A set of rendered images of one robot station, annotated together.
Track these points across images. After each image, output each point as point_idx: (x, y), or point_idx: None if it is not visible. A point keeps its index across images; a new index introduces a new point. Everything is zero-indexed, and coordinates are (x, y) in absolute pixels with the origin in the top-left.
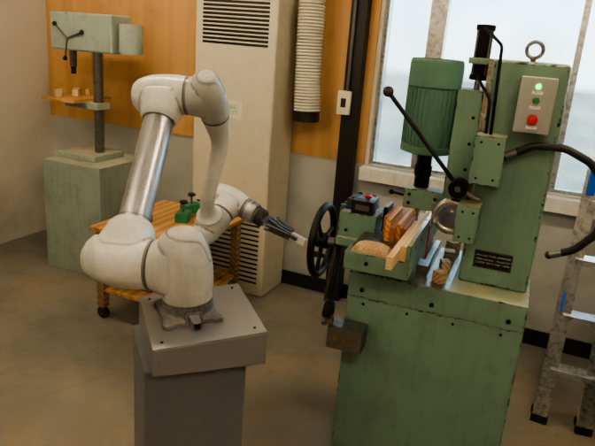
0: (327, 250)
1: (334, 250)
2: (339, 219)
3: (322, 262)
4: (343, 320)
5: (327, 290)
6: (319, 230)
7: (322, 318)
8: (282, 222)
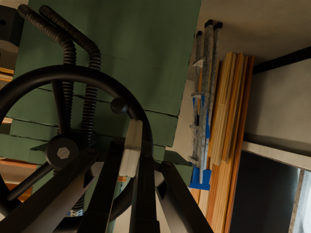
0: (131, 118)
1: (57, 132)
2: (31, 190)
3: (109, 93)
4: (9, 45)
5: (64, 53)
6: (29, 175)
7: (22, 15)
8: None
